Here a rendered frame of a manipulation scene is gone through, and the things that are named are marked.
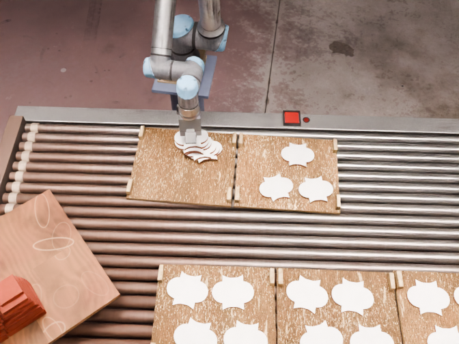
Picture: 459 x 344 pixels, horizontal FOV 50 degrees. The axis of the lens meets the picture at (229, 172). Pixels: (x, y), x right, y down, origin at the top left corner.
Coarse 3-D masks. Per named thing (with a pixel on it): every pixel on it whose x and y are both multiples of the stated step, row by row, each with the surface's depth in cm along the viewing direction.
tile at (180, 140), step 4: (204, 132) 199; (176, 136) 198; (184, 136) 198; (200, 136) 198; (204, 136) 198; (176, 140) 197; (180, 140) 197; (184, 140) 197; (196, 140) 197; (200, 140) 197; (204, 140) 197; (180, 144) 196; (184, 144) 196; (188, 144) 196; (192, 144) 196; (196, 144) 196; (200, 144) 196; (184, 148) 195; (188, 148) 196; (200, 148) 196
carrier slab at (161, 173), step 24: (144, 144) 204; (168, 144) 205; (144, 168) 198; (168, 168) 198; (192, 168) 198; (216, 168) 199; (144, 192) 192; (168, 192) 192; (192, 192) 192; (216, 192) 192
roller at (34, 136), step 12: (24, 132) 209; (36, 132) 210; (108, 144) 209; (120, 144) 209; (132, 144) 209; (348, 144) 208; (360, 144) 208; (372, 144) 208; (384, 144) 209; (396, 144) 209; (408, 144) 209; (420, 144) 209
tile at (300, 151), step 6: (282, 150) 202; (288, 150) 202; (294, 150) 203; (300, 150) 203; (306, 150) 203; (282, 156) 201; (288, 156) 201; (294, 156) 201; (300, 156) 201; (306, 156) 201; (312, 156) 201; (294, 162) 199; (300, 162) 199; (306, 162) 200
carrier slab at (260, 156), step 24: (264, 144) 205; (288, 144) 206; (312, 144) 206; (240, 168) 199; (264, 168) 199; (288, 168) 199; (312, 168) 199; (336, 168) 200; (240, 192) 192; (336, 192) 193
